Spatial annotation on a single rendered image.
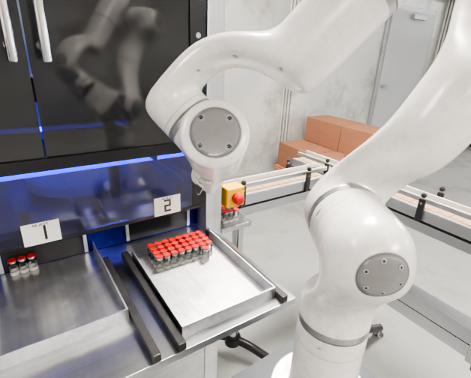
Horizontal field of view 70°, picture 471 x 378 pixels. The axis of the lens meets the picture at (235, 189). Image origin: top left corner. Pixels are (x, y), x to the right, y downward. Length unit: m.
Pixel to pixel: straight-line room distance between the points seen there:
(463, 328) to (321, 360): 1.03
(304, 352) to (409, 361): 1.56
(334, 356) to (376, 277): 0.21
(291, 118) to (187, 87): 3.95
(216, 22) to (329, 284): 0.78
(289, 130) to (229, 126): 4.01
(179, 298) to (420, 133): 0.67
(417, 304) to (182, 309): 1.07
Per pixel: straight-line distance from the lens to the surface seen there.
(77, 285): 1.01
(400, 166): 0.52
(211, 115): 0.41
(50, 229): 0.99
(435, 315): 1.64
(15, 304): 1.01
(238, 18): 3.95
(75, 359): 0.83
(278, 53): 0.42
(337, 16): 0.43
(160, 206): 1.05
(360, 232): 0.44
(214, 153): 0.40
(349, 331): 0.59
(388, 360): 2.14
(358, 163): 0.54
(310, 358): 0.65
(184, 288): 0.94
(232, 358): 1.95
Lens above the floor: 1.47
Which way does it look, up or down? 22 degrees down
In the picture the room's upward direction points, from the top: 3 degrees clockwise
